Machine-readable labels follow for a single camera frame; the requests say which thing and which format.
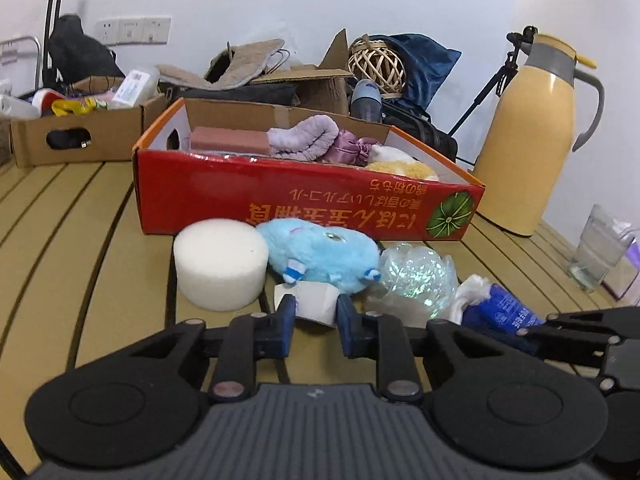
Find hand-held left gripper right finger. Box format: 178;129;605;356
336;294;506;404

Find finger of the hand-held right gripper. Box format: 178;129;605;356
546;306;640;332
519;326;625;362

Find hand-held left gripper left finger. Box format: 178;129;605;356
127;294;298;402

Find blue tissue packet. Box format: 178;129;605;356
457;274;547;357

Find blue plush toy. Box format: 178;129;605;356
257;218;382;327

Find red cardboard box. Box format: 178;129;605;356
132;97;486;243

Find yellow fluffy cloth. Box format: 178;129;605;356
364;144;439;182

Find purple satin scrunchie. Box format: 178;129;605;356
322;129;382;167

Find purple fluffy towel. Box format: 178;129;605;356
267;114;341;162

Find pink sponge block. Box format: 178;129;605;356
190;126;271;157

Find purple tissue pack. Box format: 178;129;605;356
601;239;640;302

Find clear drinking glass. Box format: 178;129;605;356
567;203;640;292

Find clear plastic bag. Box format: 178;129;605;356
364;242;459;327

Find white foam cylinder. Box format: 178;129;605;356
173;218;270;311

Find yellow thermos jug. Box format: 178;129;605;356
472;33;606;238

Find black zip bag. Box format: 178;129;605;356
379;102;459;162

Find blue plastic bottle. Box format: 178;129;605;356
349;79;384;124

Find open brown cardboard box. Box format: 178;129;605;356
249;28;356;117

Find small brown cardboard box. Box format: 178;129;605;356
9;92;169;169

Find black tripod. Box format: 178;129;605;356
446;26;539;137

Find wicker ball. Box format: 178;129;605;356
348;35;406;95

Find dark blue cloth bag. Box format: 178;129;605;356
367;33;462;112

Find white plastic container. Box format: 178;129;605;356
110;66;161;110

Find yellow snack packet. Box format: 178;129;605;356
52;98;109;117

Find black trolley bag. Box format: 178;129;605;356
48;13;126;84

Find white plastic bottle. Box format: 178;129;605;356
0;93;42;121

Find white wall outlet strip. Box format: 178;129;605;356
94;16;172;45

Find metal tube frame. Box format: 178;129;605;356
0;34;42;97

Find black trolley handle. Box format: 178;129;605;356
40;0;72;92

